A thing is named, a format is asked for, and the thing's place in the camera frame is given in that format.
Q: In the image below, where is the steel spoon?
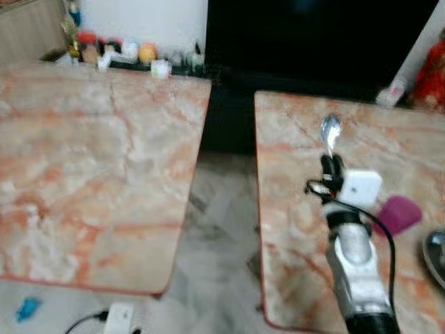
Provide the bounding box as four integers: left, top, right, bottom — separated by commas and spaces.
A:
319, 114, 343, 159

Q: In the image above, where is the purple plastic cup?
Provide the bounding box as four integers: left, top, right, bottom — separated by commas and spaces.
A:
375, 195, 423, 237

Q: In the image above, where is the black television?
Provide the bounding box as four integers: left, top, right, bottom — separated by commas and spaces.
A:
205, 0, 445, 102

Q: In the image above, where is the steel plate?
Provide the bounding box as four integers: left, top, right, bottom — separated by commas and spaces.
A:
422, 228, 445, 290

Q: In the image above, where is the red dressed doll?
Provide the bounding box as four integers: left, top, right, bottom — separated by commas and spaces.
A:
414, 40, 445, 112

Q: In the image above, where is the white cube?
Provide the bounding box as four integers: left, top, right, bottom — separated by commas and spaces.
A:
150, 59, 173, 78

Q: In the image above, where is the orange round figurine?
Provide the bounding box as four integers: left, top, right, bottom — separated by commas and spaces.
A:
138, 42, 159, 65

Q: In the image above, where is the white blue jar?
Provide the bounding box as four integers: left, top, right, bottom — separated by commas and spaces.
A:
121, 40, 140, 61

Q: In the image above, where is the white power adapter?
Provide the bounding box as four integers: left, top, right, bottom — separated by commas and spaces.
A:
104, 302, 135, 334

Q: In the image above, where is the red toy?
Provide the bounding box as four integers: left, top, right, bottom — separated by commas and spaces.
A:
76, 30, 99, 47

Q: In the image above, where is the golden statuette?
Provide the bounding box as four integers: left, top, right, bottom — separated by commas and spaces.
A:
60, 17, 81, 61

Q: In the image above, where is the blue figurine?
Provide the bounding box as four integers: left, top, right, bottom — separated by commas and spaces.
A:
67, 1, 82, 26

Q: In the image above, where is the blue floor object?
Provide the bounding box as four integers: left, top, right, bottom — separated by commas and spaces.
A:
15, 297, 42, 323

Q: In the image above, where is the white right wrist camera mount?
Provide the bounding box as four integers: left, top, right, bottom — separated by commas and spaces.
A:
343, 169, 384, 210

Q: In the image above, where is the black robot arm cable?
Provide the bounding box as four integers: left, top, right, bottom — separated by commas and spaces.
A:
305, 177, 398, 314

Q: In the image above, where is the black adapter cable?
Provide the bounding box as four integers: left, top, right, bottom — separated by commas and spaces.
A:
65, 311, 108, 334

